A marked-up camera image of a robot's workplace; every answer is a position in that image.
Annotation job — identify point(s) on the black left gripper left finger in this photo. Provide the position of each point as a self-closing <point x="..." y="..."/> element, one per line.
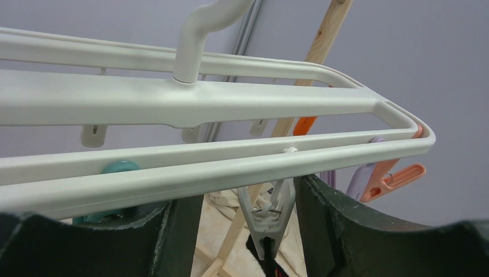
<point x="150" y="240"/>

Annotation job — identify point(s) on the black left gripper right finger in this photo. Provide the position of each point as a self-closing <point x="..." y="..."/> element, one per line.
<point x="343" y="237"/>

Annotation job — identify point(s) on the argyle red yellow sock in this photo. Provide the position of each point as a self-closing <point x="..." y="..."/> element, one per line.
<point x="269" y="265"/>

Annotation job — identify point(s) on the pink plastic clothespin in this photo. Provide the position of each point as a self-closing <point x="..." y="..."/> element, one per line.
<point x="383" y="181"/>

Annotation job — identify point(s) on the white plastic clothespin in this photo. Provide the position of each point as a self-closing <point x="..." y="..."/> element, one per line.
<point x="268" y="224"/>

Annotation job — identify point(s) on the orange plastic clothespin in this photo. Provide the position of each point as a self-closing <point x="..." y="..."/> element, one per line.
<point x="303" y="126"/>

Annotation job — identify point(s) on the beige cloth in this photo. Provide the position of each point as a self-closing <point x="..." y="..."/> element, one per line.
<point x="218" y="211"/>

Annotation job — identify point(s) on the wooden rack frame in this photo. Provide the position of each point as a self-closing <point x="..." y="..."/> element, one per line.
<point x="318" y="51"/>

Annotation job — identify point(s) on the white clip hanger frame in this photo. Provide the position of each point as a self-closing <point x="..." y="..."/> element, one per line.
<point x="205" y="88"/>

